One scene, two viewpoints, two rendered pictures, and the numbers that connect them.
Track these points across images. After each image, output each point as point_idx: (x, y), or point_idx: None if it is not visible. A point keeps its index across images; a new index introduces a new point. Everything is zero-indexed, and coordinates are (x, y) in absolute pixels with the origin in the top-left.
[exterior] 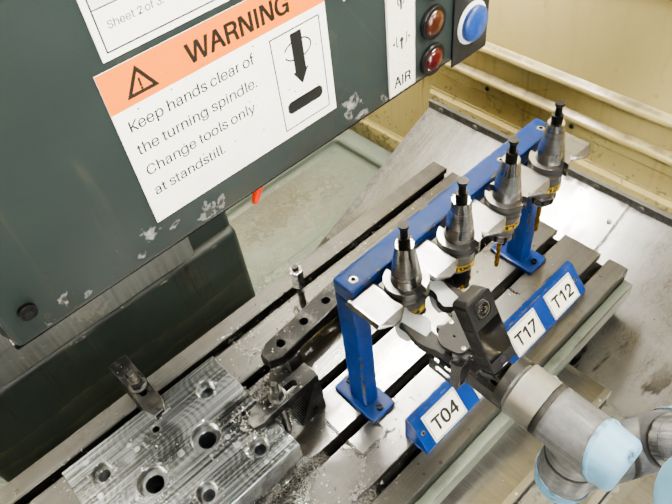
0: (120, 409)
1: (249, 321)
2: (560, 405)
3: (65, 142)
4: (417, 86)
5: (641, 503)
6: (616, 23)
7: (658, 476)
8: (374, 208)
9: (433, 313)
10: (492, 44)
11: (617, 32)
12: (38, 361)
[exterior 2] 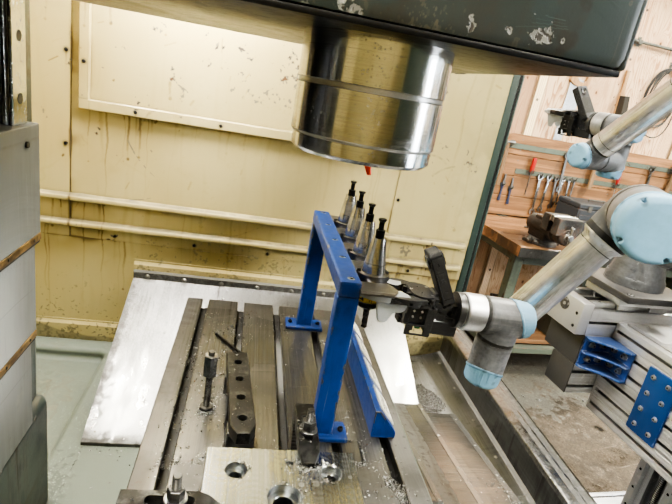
0: None
1: (166, 441)
2: (493, 298)
3: None
4: (117, 263)
5: (453, 435)
6: (291, 177)
7: (622, 224)
8: (179, 332)
9: (297, 370)
10: (198, 209)
11: (293, 182)
12: None
